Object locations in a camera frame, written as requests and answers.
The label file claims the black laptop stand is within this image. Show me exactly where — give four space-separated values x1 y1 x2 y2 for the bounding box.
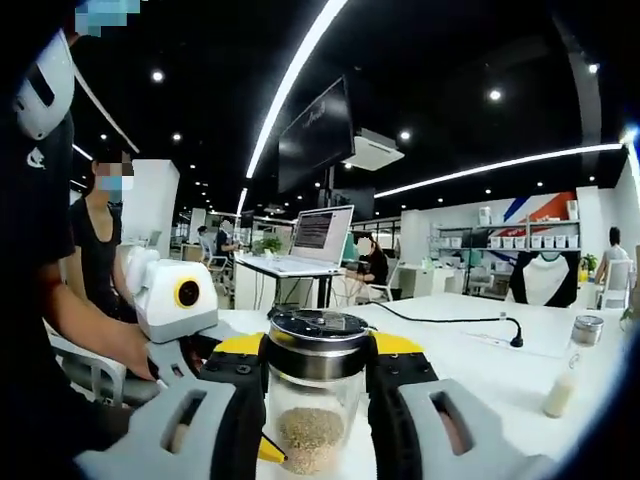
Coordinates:
271 271 335 310

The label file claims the ceiling air conditioner unit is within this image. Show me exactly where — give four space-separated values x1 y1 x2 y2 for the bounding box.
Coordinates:
341 126 406 173

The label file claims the small potted plant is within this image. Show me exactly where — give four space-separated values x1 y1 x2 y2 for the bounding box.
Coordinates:
251 235 284 257

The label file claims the ceiling light strip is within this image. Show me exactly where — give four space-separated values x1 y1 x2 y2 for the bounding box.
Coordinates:
373 142 625 199
244 0 350 180

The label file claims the row of white storage bins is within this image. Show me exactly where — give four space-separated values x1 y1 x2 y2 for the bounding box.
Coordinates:
488 234 581 250

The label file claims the white chest device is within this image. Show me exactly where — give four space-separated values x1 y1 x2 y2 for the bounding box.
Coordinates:
11 28 77 143

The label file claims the person's left hand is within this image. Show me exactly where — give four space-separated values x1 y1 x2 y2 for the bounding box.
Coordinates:
107 324 162 385

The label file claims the silver open laptop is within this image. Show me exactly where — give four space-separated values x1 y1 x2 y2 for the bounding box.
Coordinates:
238 204 356 277

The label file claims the black hanging monitor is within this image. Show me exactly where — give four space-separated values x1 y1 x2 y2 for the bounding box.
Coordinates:
276 74 357 195

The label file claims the person's dark shirt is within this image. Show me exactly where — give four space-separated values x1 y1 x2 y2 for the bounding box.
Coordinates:
0 29 134 474

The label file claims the black power cable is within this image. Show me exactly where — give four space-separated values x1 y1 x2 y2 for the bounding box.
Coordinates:
369 299 525 350

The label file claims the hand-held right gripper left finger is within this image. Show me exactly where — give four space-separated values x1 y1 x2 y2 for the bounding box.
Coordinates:
74 331 269 480

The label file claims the tall seasoning bottle brown spice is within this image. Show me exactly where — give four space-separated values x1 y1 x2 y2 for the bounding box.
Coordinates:
259 308 375 476

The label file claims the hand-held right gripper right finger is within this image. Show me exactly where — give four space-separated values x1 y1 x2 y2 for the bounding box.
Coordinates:
366 331 556 480

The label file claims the tall seasoning bottle white powder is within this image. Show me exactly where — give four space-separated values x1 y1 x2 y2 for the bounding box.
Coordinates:
541 314 605 420

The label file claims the white mesh chair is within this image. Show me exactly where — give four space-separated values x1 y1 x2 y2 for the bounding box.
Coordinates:
356 258 402 305
598 258 635 310

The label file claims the white power strip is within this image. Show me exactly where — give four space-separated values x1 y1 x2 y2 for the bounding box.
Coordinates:
464 328 572 360

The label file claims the teal board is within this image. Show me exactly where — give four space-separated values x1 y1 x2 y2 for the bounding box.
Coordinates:
341 230 361 263

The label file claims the metal storage shelf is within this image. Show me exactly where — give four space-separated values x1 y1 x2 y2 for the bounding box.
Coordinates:
428 218 583 255

